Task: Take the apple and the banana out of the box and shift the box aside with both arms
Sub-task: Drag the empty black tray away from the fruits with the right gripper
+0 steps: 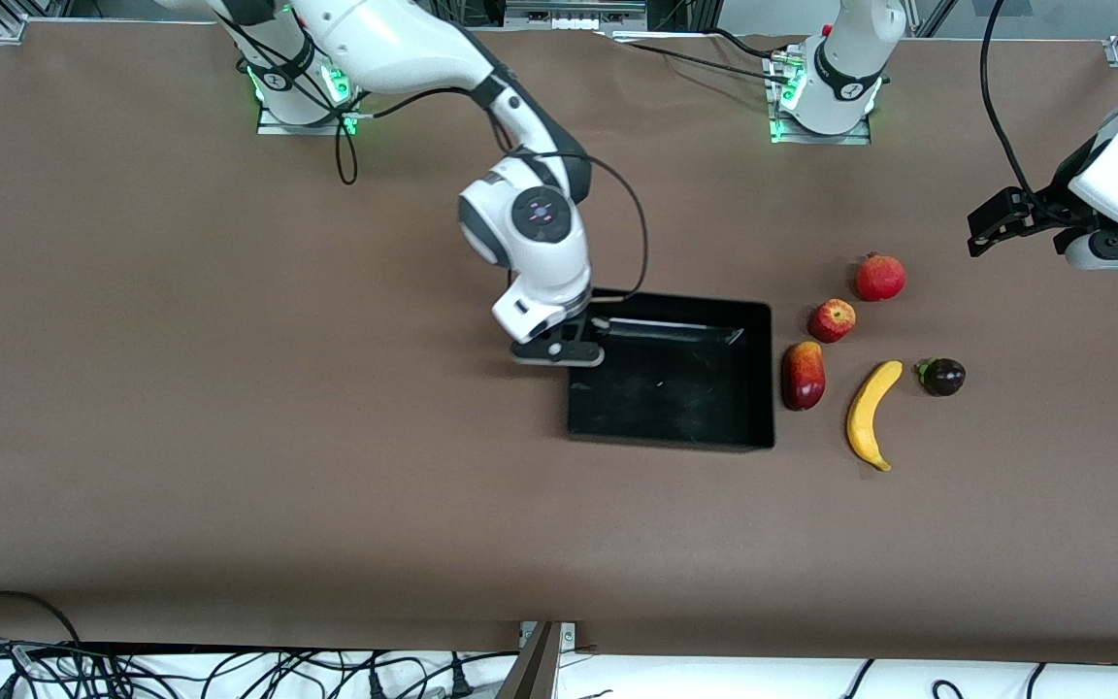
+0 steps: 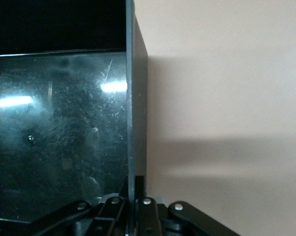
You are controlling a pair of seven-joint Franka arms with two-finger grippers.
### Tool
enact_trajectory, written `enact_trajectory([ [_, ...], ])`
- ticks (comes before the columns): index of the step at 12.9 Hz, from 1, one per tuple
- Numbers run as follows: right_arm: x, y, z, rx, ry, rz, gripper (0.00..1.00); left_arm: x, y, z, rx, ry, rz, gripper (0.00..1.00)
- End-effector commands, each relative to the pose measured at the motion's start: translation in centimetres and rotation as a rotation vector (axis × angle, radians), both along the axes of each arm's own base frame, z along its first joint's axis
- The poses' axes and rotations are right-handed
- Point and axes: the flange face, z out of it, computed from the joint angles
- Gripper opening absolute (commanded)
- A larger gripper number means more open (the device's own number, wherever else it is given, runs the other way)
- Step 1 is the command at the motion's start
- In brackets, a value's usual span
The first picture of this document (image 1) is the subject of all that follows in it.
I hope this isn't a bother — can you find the black rectangular plastic box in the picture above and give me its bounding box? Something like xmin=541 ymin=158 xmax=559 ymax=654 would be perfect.
xmin=567 ymin=289 xmax=775 ymax=451

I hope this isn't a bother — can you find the red apple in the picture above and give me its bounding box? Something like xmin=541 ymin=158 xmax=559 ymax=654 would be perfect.
xmin=807 ymin=298 xmax=857 ymax=344

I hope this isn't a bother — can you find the yellow banana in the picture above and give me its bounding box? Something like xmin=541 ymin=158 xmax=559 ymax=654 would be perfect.
xmin=846 ymin=360 xmax=904 ymax=473

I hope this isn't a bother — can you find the red pomegranate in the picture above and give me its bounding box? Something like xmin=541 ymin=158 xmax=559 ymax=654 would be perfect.
xmin=855 ymin=252 xmax=907 ymax=302

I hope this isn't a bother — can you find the dark purple mangosteen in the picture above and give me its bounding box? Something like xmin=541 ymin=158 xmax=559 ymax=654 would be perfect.
xmin=915 ymin=357 xmax=967 ymax=397

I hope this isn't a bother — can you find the red yellow mango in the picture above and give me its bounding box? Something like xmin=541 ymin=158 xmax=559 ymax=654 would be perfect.
xmin=780 ymin=341 xmax=827 ymax=412

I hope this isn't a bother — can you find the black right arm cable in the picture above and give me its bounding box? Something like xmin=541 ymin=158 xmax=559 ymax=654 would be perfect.
xmin=224 ymin=10 xmax=649 ymax=297

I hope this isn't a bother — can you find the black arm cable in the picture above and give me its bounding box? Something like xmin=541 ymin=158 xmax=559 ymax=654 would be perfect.
xmin=979 ymin=0 xmax=1050 ymax=210
xmin=224 ymin=10 xmax=649 ymax=297

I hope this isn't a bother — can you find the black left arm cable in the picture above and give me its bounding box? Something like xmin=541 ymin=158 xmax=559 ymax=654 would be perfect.
xmin=979 ymin=0 xmax=1050 ymax=210

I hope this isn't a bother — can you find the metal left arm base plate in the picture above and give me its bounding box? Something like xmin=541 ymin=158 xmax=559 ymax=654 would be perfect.
xmin=770 ymin=109 xmax=872 ymax=147

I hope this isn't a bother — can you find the black cable on table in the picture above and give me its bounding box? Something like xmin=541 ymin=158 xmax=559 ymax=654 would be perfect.
xmin=608 ymin=29 xmax=793 ymax=88

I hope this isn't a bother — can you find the small silver metal bracket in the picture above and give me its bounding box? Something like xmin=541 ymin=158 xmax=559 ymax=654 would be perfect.
xmin=518 ymin=621 xmax=577 ymax=649

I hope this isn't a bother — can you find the aluminium frame with silver strip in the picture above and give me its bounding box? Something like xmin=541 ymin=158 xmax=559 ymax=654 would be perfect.
xmin=428 ymin=0 xmax=715 ymax=30

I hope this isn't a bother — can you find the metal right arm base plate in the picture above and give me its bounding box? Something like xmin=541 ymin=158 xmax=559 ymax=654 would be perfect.
xmin=256 ymin=97 xmax=358 ymax=136

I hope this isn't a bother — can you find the grey metal post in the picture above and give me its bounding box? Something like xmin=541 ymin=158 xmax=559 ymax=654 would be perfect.
xmin=496 ymin=621 xmax=565 ymax=699

